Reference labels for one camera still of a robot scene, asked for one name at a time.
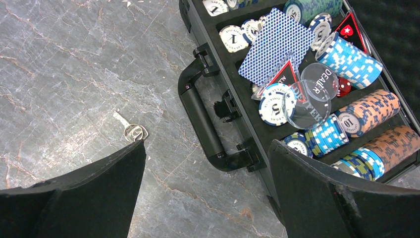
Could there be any small silver key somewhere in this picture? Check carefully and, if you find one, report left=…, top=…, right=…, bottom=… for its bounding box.
left=113, top=111, right=149, bottom=143

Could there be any light blue chip stack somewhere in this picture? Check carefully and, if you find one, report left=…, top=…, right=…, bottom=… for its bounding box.
left=315, top=32, right=383, bottom=89

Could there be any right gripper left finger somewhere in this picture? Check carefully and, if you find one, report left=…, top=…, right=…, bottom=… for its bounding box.
left=0, top=140, right=146, bottom=238

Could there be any orange chip stack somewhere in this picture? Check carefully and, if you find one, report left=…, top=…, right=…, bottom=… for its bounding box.
left=335, top=89, right=401, bottom=137

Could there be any blue playing card deck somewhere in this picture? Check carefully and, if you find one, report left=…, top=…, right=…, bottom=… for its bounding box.
left=238, top=8, right=315, bottom=85

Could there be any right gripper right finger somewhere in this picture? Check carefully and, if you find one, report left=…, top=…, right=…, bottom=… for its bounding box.
left=268, top=140, right=420, bottom=238

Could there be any clear dealer button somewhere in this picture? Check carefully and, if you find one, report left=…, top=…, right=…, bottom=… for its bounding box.
left=301, top=62, right=339, bottom=100

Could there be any black poker chip case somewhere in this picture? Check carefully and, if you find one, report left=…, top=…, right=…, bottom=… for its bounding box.
left=178, top=0, right=420, bottom=225

